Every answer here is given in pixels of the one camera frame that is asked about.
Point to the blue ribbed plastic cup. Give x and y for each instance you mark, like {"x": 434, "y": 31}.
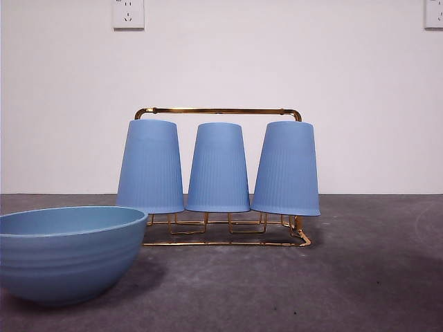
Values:
{"x": 150, "y": 169}
{"x": 218, "y": 169}
{"x": 285, "y": 169}

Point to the white wall socket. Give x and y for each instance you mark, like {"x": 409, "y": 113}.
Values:
{"x": 128, "y": 15}
{"x": 434, "y": 14}

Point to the blue ridged bowl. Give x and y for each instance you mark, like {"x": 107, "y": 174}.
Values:
{"x": 69, "y": 256}

